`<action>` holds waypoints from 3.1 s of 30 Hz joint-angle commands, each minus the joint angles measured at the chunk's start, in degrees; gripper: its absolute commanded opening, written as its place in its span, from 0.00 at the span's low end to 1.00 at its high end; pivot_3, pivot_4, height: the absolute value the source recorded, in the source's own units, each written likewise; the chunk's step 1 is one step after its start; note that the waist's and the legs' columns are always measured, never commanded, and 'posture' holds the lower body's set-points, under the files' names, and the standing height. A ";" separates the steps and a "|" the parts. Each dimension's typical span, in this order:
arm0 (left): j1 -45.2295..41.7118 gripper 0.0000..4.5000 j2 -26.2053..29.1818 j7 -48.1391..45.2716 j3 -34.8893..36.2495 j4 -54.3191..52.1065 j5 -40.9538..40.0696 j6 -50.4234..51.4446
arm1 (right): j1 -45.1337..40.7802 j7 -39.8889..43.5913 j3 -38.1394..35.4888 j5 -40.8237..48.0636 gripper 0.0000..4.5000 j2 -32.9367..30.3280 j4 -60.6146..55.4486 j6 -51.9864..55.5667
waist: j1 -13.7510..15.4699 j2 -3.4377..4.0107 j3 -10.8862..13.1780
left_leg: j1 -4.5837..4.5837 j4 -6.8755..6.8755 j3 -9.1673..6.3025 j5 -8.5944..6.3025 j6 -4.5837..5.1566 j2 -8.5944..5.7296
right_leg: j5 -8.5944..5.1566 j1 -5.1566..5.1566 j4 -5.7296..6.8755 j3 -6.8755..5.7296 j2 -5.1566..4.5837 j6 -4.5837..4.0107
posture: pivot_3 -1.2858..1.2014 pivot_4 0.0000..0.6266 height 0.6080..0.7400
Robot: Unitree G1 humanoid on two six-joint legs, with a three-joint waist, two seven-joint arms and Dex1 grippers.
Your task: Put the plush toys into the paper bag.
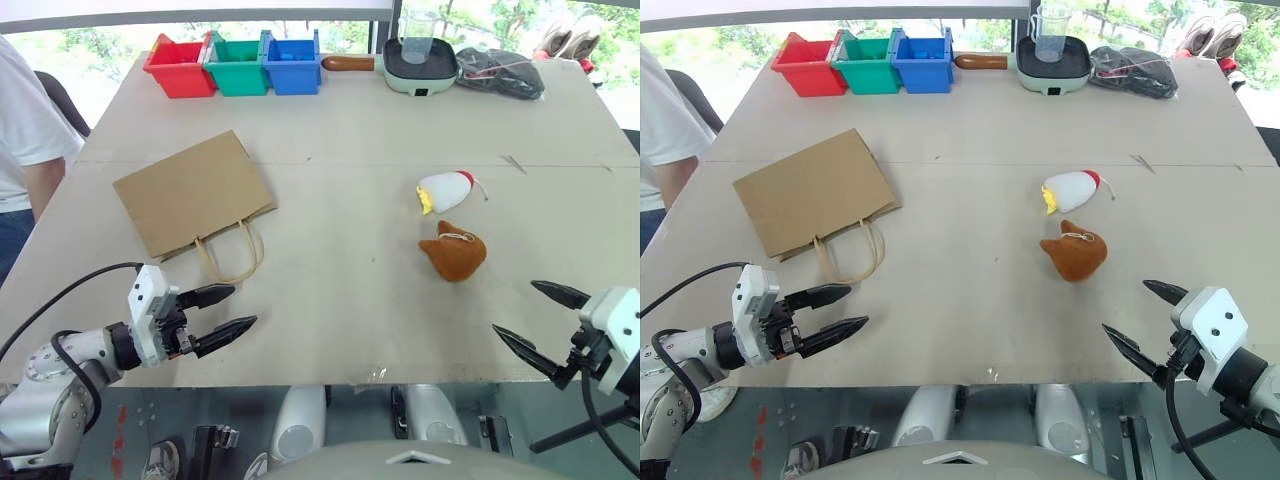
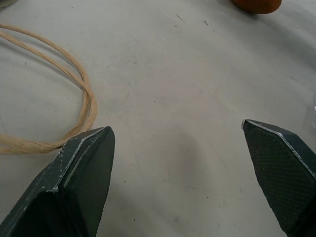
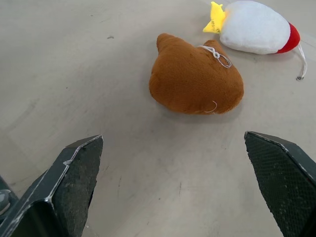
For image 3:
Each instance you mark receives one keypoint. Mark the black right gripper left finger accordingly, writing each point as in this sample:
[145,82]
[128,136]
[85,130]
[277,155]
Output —
[61,187]

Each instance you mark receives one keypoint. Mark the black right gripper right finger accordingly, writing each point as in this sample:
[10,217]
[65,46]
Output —
[284,182]

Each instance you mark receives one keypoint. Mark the grey shoe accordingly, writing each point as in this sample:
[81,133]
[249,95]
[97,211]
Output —
[3,201]

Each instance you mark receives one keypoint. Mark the brown plush toy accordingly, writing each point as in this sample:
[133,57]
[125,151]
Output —
[192,81]

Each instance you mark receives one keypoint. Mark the white plush rocket toy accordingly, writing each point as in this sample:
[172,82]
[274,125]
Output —
[254,27]

